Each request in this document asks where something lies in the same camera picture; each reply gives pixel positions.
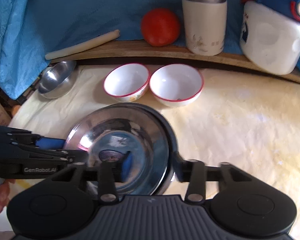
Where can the blue cloth backdrop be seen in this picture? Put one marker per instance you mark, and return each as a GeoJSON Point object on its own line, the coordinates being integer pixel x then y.
{"type": "Point", "coordinates": [29, 29]}

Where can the white bottle blue cap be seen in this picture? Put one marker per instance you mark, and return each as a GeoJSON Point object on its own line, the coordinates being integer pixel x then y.
{"type": "Point", "coordinates": [270, 35]}

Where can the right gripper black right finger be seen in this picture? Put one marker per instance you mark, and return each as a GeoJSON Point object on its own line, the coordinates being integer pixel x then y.
{"type": "Point", "coordinates": [193, 172]}

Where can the red tomato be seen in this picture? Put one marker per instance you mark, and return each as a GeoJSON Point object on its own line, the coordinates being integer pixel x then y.
{"type": "Point", "coordinates": [160, 27]}

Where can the large steel plate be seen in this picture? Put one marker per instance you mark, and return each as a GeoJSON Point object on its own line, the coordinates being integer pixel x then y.
{"type": "Point", "coordinates": [135, 134]}

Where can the wooden board shelf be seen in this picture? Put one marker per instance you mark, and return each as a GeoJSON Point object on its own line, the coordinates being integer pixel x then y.
{"type": "Point", "coordinates": [139, 48]}

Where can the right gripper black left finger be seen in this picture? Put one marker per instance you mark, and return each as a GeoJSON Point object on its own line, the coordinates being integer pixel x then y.
{"type": "Point", "coordinates": [113, 169]}

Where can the person's left hand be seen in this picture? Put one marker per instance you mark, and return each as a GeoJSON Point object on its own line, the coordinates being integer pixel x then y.
{"type": "Point", "coordinates": [4, 193]}

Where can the white steel thermos jar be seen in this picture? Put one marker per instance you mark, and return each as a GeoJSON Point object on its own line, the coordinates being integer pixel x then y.
{"type": "Point", "coordinates": [205, 25]}

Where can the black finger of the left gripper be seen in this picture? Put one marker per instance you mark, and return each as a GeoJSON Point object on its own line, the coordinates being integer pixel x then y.
{"type": "Point", "coordinates": [79, 157]}

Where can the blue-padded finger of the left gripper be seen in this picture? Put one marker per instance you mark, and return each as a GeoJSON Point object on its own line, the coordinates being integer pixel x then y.
{"type": "Point", "coordinates": [50, 143]}

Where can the cream table cloth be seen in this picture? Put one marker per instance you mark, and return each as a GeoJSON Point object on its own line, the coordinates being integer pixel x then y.
{"type": "Point", "coordinates": [250, 121]}

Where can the white bowl red rim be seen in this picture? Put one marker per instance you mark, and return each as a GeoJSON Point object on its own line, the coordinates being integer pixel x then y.
{"type": "Point", "coordinates": [176, 85]}
{"type": "Point", "coordinates": [127, 83]}

